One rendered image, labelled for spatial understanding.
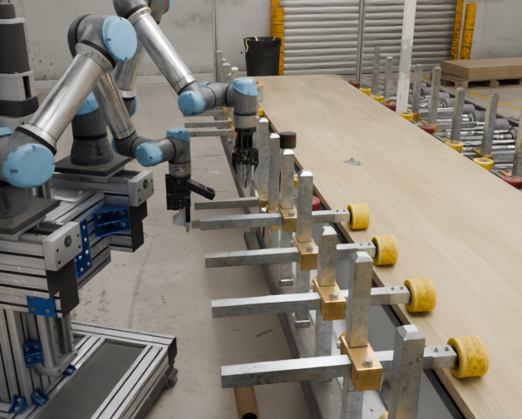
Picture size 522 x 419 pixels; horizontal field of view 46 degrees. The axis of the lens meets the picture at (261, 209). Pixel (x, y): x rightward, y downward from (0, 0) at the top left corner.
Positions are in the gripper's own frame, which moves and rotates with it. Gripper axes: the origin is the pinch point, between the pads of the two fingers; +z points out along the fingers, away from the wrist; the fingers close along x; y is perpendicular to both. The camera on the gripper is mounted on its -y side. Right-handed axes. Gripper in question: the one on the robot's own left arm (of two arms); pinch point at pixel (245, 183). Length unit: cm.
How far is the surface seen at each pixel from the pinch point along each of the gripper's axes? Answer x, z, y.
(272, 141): 9.8, -13.1, -3.9
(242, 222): -4.0, 3.8, 24.8
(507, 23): 562, 23, -836
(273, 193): 10.6, 5.6, -3.9
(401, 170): 68, 8, -31
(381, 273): 30, 9, 54
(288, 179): 10.6, -8.1, 21.1
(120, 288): -57, 99, -114
